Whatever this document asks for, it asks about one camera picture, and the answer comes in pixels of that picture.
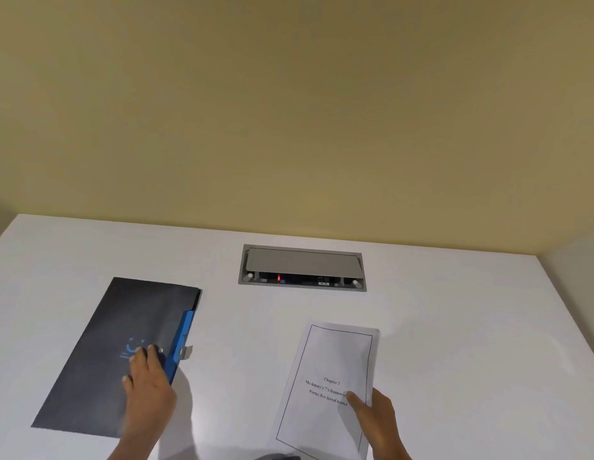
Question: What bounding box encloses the person's right forearm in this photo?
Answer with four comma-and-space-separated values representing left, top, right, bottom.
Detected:
368, 438, 413, 460

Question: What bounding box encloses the blue folder clip bar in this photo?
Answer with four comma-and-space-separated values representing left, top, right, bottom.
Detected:
165, 309, 195, 386

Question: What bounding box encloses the person's left hand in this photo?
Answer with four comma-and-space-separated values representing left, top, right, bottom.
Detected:
122, 345, 178, 440

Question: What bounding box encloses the black document folder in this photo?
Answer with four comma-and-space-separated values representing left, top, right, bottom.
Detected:
31, 277, 203, 439

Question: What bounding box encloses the person's left forearm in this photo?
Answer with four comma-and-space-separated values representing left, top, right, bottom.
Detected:
107, 426, 164, 460

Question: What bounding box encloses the grey socket box lid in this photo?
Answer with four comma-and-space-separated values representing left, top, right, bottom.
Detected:
246, 247, 363, 277

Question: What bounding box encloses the white printed paper sheet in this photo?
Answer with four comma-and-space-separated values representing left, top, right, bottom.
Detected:
266, 322, 381, 460

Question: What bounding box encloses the grey desk socket box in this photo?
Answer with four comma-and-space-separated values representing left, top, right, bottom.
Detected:
238, 243, 368, 293

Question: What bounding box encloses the person's right hand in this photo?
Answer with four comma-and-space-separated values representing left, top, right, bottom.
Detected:
347, 388, 399, 448

